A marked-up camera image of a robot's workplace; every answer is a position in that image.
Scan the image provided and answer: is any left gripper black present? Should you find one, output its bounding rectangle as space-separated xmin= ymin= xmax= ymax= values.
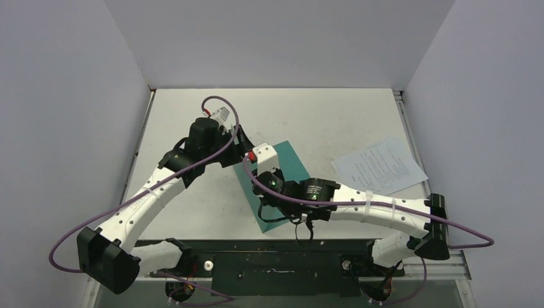
xmin=203 ymin=125 xmax=253 ymax=167

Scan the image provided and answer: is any teal folder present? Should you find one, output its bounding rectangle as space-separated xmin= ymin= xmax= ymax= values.
xmin=234 ymin=141 xmax=309 ymax=234

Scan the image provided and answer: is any printed white paper sheet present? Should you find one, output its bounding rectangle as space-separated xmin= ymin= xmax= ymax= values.
xmin=330 ymin=137 xmax=428 ymax=195

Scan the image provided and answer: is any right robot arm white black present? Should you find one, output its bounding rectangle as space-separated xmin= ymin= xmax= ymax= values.
xmin=251 ymin=171 xmax=450 ymax=275

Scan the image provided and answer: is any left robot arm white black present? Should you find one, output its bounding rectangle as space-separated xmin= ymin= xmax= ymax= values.
xmin=76 ymin=117 xmax=253 ymax=295

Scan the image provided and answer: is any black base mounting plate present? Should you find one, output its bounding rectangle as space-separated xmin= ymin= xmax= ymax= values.
xmin=165 ymin=238 xmax=405 ymax=296

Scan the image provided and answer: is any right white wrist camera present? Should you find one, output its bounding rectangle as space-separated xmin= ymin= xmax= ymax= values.
xmin=248 ymin=142 xmax=280 ymax=175

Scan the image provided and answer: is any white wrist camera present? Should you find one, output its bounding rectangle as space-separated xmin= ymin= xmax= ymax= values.
xmin=248 ymin=142 xmax=280 ymax=175
xmin=202 ymin=107 xmax=230 ymax=127

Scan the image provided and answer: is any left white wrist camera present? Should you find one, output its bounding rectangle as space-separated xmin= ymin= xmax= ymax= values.
xmin=202 ymin=107 xmax=230 ymax=127

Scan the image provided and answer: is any aluminium rail frame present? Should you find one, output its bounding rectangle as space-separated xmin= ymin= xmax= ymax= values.
xmin=88 ymin=90 xmax=472 ymax=282

